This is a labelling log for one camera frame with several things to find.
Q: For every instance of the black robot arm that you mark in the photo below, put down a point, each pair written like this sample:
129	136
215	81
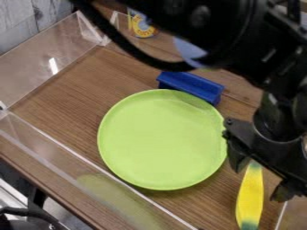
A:
257	41

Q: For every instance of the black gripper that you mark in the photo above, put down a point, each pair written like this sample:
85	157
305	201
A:
284	158

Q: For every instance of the clear acrylic triangle bracket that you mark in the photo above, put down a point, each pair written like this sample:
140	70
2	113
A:
89	31

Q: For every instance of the green round plate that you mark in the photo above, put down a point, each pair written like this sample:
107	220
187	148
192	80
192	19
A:
160	140

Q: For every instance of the blue plastic block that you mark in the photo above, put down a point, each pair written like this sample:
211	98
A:
192	84

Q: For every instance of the yellow green banana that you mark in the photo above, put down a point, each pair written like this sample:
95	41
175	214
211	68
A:
249	201

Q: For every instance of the yellow labelled tin can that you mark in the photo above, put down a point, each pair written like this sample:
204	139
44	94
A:
139	26

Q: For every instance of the clear acrylic enclosure wall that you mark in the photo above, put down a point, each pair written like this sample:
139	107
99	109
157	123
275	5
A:
107	203

